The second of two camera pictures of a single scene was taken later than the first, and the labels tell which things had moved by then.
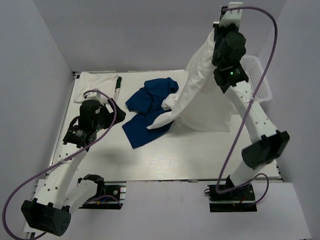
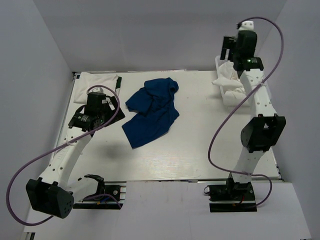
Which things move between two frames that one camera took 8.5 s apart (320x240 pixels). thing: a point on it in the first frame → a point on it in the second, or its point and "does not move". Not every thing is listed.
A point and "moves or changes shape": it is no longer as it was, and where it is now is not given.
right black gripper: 218,29 → 228,43
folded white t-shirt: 108,83 does not move
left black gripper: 120,115 does not move
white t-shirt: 200,105 moves or changes shape
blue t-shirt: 145,104 does not move
